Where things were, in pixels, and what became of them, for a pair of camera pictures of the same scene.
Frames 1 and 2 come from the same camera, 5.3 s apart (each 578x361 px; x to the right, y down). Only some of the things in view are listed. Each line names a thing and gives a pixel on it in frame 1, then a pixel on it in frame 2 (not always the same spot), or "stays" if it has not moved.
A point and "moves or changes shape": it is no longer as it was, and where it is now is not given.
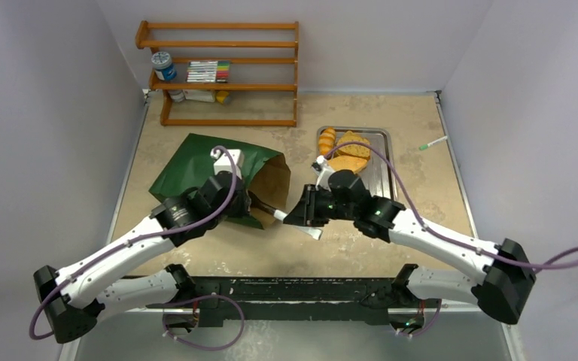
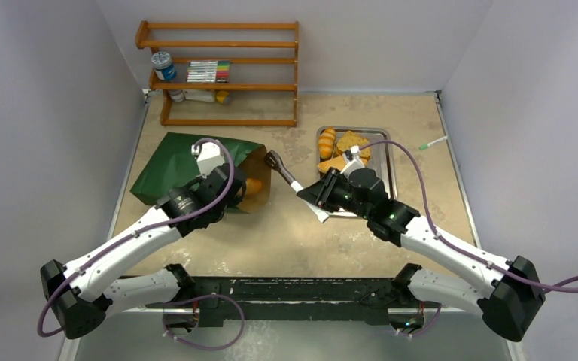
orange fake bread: x=327 y=141 stays
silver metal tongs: x=314 y=232 -> x=272 y=158
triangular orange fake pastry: x=339 y=162 moves or changes shape
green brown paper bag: x=265 y=174 moves or changes shape
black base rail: x=278 y=301 stays
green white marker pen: x=424 y=147 stays
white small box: x=205 y=95 stays
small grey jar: x=177 y=95 stays
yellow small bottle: x=221 y=95 stays
